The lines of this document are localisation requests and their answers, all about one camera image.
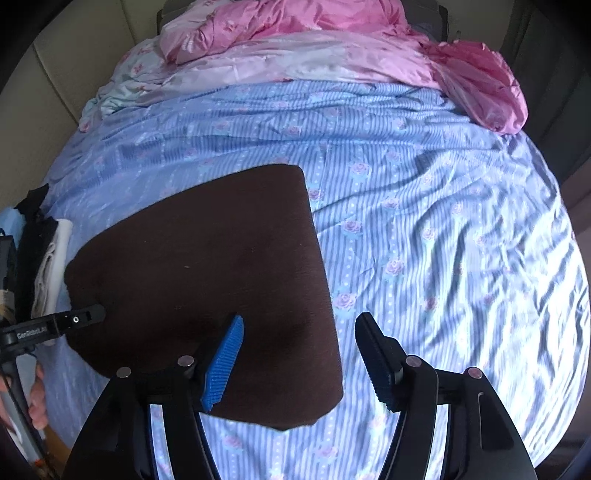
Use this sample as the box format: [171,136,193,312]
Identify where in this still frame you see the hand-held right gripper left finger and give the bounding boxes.
[68,315,245,480]

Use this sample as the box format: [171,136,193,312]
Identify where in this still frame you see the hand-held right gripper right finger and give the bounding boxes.
[355,312,540,480]

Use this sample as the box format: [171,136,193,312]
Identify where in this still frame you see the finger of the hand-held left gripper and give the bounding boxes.
[52,304,106,334]

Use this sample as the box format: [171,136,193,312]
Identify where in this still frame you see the brown fleece pants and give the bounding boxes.
[64,164,345,433]

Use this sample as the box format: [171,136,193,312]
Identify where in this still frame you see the person's left hand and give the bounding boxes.
[28,364,49,431]

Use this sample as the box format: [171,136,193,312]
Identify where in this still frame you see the folded white garment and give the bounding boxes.
[30,219,75,319]

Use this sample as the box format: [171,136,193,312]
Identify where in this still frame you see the folded black garment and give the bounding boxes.
[16,184,58,319]

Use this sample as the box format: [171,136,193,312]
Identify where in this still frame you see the folded light blue garment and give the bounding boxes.
[0,207,25,241]

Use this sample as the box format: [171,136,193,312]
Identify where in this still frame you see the blue striped floral bed sheet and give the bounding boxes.
[37,76,591,480]

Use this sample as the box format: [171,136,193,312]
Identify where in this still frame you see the beige wardrobe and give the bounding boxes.
[0,0,163,210]

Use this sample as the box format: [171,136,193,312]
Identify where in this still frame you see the pale floral quilt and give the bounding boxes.
[78,30,439,134]

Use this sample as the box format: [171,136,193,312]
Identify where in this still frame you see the pink satin quilt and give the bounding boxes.
[159,0,528,134]

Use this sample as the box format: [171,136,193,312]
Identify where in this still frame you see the teal curtain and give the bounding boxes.
[496,0,591,195]

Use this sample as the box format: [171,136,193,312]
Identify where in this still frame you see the grey upholstered headboard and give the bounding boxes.
[156,0,451,44]

